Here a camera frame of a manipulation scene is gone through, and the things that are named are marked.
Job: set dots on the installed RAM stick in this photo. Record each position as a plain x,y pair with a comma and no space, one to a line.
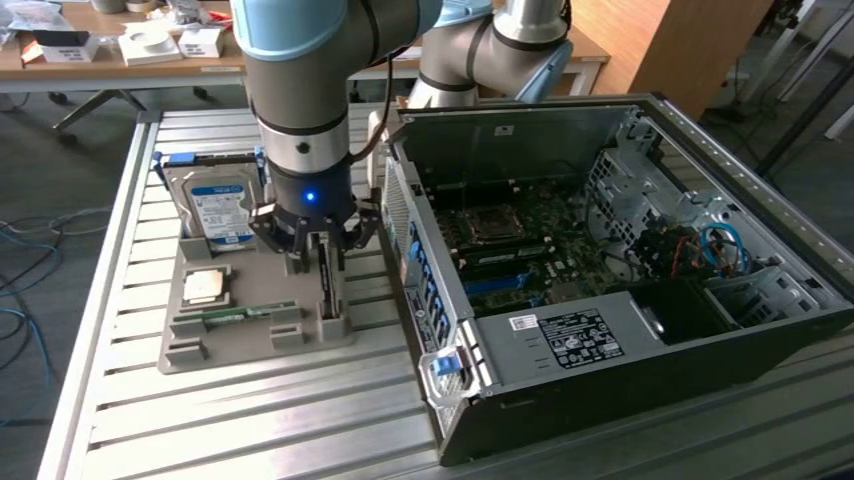
507,256

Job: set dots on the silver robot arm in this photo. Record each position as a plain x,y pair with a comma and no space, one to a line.
300,75

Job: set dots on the white box with round roll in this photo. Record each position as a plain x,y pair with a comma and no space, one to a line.
150,47

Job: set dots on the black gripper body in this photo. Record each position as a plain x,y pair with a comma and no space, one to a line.
314,195

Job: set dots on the silver perforated disk bay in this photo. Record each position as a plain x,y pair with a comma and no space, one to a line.
621,190

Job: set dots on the black and white box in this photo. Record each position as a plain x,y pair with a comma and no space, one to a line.
67,47

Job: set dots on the hard disk with blue caddy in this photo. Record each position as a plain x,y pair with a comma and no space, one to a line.
214,205

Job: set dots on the grey parts rack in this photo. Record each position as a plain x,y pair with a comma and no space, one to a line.
267,290

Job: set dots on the black open PC case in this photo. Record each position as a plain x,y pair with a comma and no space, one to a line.
601,400

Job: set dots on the blue case latch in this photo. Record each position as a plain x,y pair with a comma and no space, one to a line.
446,364

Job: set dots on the silver chipset heat sink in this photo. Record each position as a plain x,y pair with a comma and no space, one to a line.
566,292

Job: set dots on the small white labelled box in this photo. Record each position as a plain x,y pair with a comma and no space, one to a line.
202,42

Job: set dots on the green RAM stick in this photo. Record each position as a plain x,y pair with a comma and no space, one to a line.
234,312

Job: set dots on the blue expansion slot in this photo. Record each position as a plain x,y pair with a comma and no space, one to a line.
494,287

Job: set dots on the silver CPU chip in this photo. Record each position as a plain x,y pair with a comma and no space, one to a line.
207,286

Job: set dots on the green GPU card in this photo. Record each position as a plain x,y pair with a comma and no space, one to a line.
326,285

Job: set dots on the green motherboard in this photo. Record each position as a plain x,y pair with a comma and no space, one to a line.
574,240

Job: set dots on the grey power supply unit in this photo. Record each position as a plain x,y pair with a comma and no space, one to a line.
521,345

